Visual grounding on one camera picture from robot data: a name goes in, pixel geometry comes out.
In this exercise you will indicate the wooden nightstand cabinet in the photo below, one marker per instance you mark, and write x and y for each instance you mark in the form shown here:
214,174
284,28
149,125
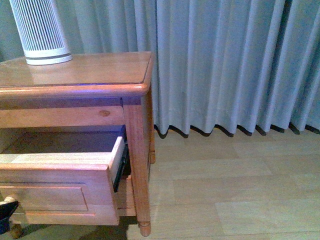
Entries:
91,93

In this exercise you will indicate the grey pleated curtain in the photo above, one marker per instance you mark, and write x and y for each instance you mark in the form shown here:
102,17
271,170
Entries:
228,63

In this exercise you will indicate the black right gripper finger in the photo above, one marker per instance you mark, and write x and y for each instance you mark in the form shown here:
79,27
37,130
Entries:
6,211

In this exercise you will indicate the wooden drawer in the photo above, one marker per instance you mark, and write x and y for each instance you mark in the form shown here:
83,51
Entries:
64,178

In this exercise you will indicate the white slatted air purifier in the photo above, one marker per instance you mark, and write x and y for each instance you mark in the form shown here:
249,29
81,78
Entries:
41,32

